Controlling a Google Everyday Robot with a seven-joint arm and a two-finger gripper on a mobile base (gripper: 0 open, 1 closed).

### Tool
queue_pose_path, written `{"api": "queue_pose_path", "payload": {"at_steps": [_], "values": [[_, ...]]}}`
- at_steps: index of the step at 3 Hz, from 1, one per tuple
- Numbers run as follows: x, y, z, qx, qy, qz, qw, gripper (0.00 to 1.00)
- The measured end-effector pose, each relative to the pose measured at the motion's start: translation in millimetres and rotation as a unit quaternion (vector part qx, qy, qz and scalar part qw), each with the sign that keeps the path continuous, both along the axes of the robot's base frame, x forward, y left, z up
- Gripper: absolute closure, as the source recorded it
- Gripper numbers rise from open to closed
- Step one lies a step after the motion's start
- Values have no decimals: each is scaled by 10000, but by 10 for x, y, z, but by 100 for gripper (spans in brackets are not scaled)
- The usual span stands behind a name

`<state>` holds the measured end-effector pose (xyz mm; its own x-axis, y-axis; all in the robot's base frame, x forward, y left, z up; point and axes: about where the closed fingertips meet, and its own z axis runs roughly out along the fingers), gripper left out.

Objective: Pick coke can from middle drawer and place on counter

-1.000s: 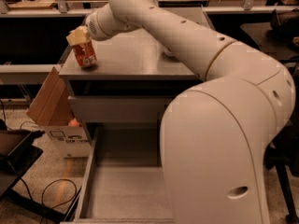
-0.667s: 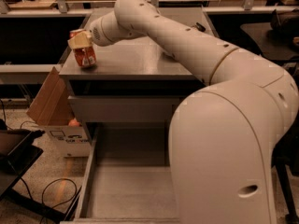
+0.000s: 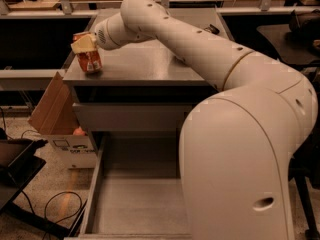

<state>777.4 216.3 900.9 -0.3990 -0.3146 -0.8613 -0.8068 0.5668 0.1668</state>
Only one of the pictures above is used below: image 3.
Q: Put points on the red coke can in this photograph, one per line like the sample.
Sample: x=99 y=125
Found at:
x=89 y=62

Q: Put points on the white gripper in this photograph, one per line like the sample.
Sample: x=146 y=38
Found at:
x=102 y=35

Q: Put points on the grey top drawer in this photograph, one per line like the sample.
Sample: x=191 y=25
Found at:
x=130 y=117

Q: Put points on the white cardboard box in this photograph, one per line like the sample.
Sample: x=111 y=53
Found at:
x=75 y=151

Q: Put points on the brown cardboard flap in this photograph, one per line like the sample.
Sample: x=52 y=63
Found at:
x=54 y=114

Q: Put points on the open grey middle drawer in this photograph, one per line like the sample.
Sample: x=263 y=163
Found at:
x=136 y=191

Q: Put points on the black snack bar packet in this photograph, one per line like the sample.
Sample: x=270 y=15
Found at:
x=212 y=29

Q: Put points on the black office chair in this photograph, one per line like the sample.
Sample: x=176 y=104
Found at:
x=305 y=164

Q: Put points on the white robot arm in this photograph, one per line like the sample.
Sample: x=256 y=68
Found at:
x=194 y=132

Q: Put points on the grey drawer cabinet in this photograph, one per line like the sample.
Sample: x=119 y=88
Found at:
x=139 y=73

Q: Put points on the black equipment on left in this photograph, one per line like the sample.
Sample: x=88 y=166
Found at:
x=18 y=166

